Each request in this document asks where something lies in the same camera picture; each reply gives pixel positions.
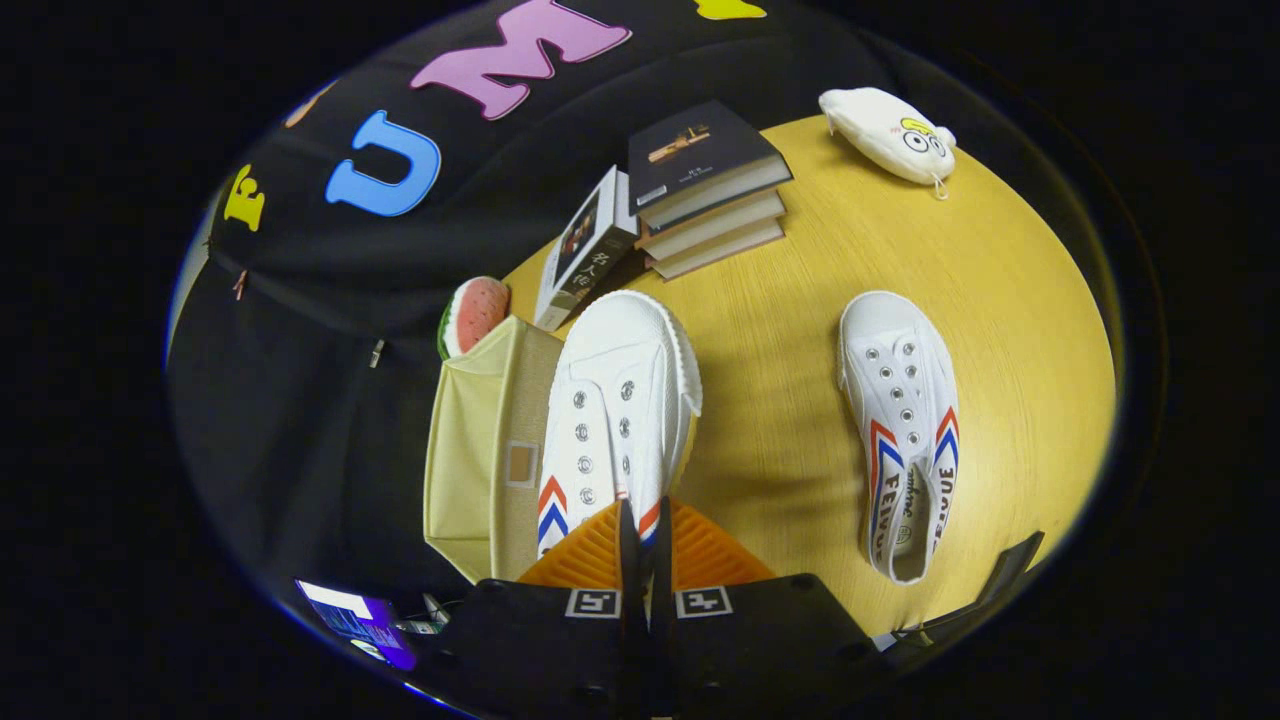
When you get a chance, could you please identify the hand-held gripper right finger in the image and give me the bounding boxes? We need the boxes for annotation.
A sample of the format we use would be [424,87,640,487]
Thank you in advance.
[648,497,891,720]

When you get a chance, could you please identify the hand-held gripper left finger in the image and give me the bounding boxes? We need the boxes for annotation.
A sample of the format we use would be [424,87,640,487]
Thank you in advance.
[440,497,646,720]

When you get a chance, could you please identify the beige fabric storage box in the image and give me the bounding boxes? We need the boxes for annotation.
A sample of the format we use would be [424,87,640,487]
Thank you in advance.
[422,315,566,584]

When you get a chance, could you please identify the white canvas shoe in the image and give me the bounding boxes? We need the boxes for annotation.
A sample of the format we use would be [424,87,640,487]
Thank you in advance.
[536,290,703,559]
[837,291,961,585]

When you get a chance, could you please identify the lit monitor screen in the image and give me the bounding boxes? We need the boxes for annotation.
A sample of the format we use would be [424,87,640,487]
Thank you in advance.
[295,578,418,671]

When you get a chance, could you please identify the watermelon slice toy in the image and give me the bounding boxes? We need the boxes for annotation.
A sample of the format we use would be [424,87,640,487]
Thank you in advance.
[437,276,511,361]

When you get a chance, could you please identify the brown cover book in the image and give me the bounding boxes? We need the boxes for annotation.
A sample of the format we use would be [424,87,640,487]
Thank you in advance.
[645,215,786,281]
[636,188,788,263]

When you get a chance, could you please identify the white portrait cover book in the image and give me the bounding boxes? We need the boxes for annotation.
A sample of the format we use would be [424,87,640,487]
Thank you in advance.
[533,166,641,332]

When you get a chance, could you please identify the black cover book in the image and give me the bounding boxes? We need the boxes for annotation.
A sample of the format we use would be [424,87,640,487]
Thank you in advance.
[627,99,794,231]

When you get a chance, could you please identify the white plush pouch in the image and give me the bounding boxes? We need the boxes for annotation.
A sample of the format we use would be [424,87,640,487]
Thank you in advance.
[818,87,958,199]

